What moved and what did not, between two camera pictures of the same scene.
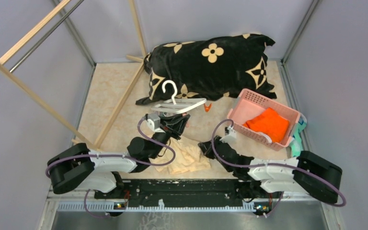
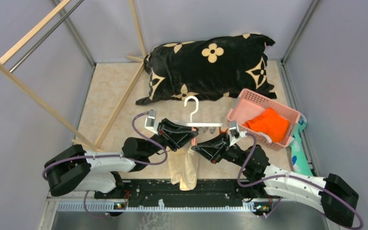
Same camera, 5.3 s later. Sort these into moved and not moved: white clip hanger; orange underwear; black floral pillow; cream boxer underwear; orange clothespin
Moved: cream boxer underwear; orange clothespin; white clip hanger
Not moved: black floral pillow; orange underwear
